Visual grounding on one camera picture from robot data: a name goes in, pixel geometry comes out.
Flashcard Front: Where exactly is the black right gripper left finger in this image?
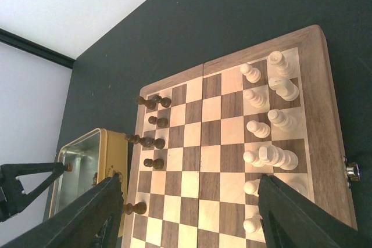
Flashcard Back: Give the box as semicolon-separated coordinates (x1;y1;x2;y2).
3;174;124;247

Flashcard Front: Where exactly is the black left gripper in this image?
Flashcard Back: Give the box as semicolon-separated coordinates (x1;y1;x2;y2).
1;163;66;222

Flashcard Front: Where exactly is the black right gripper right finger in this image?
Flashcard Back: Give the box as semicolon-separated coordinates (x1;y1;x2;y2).
258;174;366;247

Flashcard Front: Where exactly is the dark bishop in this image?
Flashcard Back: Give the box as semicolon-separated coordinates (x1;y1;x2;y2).
123;202;147;215

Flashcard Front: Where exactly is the dark queen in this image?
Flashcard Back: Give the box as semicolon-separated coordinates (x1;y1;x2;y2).
144;159;154;167

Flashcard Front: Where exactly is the dark pawn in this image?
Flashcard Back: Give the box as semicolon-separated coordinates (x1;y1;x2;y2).
156;117;169;128
152;95;171;108
152;158;164;170
154;138;166;149

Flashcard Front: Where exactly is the dark king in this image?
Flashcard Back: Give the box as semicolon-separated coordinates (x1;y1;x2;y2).
125;134;155;148

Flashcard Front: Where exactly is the dark knight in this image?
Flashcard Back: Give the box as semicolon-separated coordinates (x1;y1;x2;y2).
148;116;159;125

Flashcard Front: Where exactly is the dark rook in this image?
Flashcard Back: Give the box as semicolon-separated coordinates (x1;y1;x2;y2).
135;96;157;110

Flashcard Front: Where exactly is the dark chess piece in tin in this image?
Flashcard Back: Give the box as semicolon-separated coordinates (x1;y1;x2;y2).
66;163;73;172

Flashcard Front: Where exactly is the metal board clasp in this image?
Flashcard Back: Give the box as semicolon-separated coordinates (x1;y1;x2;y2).
344;157;360;188

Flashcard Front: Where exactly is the wooden chess board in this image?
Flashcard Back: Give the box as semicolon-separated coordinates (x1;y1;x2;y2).
122;25;357;247

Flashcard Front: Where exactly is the white king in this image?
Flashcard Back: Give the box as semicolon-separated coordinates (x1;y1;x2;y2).
289;181;307;196

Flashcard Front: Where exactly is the white pawn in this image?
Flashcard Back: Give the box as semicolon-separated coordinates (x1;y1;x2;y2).
243;150;265;167
246;120;271;138
240;63;262;83
243;89;269;109
244;179;260;197

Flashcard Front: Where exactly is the yellow metal tin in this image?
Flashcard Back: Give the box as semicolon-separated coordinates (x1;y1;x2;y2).
48;127;134;239

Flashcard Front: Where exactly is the white queen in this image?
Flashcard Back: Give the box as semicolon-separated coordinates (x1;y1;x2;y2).
258;145;299;170

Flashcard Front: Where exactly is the white bishop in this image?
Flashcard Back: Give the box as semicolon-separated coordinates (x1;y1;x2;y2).
267;109;298;132

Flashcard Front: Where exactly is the white knight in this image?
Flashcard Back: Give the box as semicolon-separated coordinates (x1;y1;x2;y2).
269;77;299;101

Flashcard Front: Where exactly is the white pawn far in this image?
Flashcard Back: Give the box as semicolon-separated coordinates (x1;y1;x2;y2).
240;63;262;83

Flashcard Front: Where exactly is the white rook far corner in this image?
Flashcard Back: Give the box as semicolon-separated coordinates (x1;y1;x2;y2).
267;51;296;78

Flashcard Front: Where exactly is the black frame post left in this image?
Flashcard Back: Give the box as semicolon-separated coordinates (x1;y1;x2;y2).
0;29;75;69

